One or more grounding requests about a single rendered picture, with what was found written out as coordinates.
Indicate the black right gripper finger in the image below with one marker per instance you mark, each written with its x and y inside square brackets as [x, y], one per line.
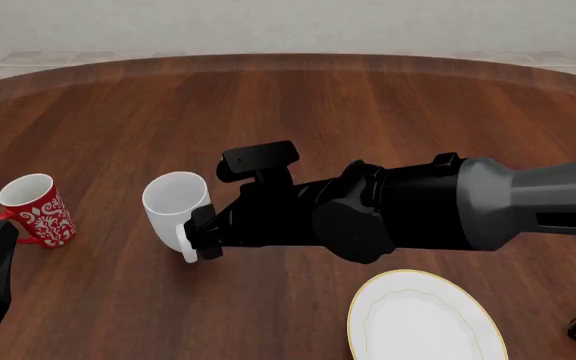
[208, 217]
[214, 247]

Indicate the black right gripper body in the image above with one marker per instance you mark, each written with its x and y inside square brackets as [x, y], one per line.
[273, 217]

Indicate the grey and black right robot arm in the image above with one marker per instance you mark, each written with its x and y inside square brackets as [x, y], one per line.
[498, 202]

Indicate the red mug with white pattern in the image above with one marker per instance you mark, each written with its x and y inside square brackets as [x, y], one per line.
[43, 213]

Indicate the white plate with gold rim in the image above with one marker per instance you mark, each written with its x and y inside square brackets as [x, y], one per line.
[418, 322]

